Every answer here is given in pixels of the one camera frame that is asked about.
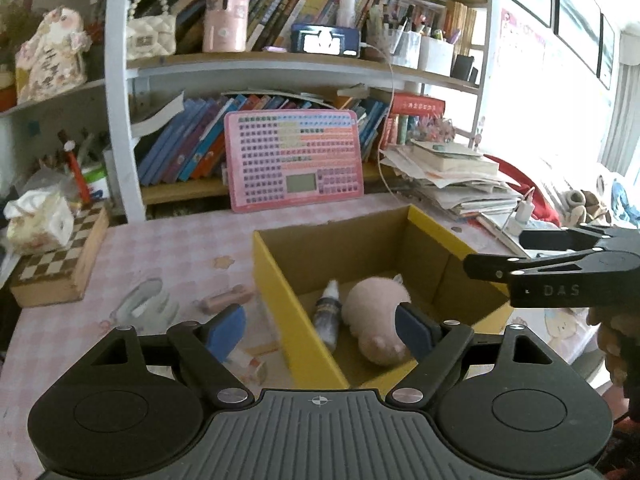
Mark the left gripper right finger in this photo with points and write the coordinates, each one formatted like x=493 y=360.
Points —
x=438 y=349

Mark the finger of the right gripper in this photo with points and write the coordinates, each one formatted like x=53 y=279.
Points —
x=582 y=237
x=499 y=269

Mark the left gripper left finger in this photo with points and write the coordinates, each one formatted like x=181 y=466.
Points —
x=201 y=350

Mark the white staples box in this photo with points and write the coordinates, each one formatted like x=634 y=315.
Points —
x=248 y=369

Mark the clear packing tape roll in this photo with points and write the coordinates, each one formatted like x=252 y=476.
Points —
x=148 y=308

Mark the pink plush pig toy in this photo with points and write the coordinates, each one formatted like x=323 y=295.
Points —
x=369 y=313

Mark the clear spray bottle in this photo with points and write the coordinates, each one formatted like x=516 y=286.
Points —
x=328 y=315

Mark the person's right hand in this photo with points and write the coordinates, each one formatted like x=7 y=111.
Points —
x=618 y=338

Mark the pink utility knife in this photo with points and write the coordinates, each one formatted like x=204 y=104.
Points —
x=213 y=304

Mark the pink checkered tablecloth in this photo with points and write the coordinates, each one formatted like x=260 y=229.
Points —
x=81 y=399

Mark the yellow cardboard box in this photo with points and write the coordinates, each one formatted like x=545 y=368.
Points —
x=293 y=265

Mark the stack of papers and books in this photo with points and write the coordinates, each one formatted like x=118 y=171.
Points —
x=459 y=180

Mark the wooden chess board box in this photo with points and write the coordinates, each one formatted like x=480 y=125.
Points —
x=62 y=276

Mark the row of blue books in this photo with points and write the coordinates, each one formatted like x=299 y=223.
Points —
x=191 y=146

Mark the pink learning tablet board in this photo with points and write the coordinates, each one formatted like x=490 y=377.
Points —
x=286 y=158

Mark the floral tissue pack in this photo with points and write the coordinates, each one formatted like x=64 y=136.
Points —
x=39 y=221

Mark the red box on shelf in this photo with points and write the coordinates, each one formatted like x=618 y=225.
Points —
x=413 y=105

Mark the white pen holder cup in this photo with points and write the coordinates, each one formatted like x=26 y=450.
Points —
x=436 y=56

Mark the white quilted pearl handbag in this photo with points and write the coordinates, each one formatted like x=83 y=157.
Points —
x=151 y=36

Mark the floral stuffed doll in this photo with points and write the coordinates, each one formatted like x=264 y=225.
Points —
x=52 y=61

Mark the smartphone on shelf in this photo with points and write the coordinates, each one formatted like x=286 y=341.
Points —
x=325 y=40

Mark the pink cylindrical container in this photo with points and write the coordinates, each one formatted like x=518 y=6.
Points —
x=225 y=26

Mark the white bookshelf frame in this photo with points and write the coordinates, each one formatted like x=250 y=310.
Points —
x=132 y=100

